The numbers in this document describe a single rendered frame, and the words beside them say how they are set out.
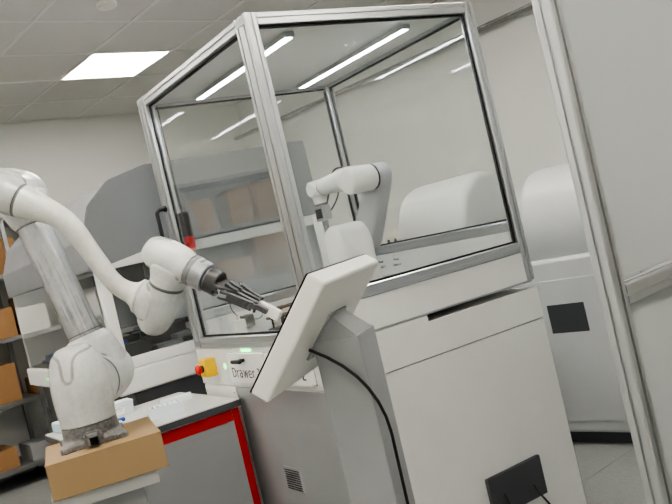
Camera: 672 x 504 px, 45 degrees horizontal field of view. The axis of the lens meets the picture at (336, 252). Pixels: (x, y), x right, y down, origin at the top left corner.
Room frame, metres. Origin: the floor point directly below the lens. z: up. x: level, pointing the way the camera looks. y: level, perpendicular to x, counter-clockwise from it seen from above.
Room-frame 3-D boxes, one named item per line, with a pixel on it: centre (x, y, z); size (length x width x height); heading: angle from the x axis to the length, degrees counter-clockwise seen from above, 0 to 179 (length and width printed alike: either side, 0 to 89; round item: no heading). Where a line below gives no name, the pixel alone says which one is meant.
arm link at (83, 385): (2.30, 0.79, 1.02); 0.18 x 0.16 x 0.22; 177
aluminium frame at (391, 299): (3.16, -0.02, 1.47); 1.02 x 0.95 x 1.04; 33
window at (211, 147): (2.92, 0.36, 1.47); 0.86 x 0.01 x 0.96; 33
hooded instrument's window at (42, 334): (4.56, 1.05, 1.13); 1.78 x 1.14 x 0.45; 33
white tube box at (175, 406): (3.04, 0.76, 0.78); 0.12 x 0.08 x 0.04; 107
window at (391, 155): (2.75, -0.28, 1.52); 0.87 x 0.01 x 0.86; 123
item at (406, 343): (3.16, -0.02, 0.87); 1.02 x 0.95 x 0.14; 33
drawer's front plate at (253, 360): (2.94, 0.41, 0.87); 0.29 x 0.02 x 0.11; 33
